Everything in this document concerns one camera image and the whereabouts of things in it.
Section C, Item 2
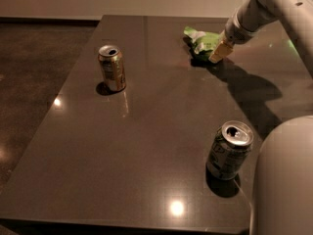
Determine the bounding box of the green rice chip bag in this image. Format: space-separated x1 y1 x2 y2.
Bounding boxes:
184 26 220 62

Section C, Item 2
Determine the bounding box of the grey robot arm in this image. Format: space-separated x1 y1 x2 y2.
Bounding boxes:
209 0 313 235

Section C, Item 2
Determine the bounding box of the green 7up can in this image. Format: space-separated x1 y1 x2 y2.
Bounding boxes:
206 120 253 180

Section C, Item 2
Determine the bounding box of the gold soda can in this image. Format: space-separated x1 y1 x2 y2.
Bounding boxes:
98 44 126 92

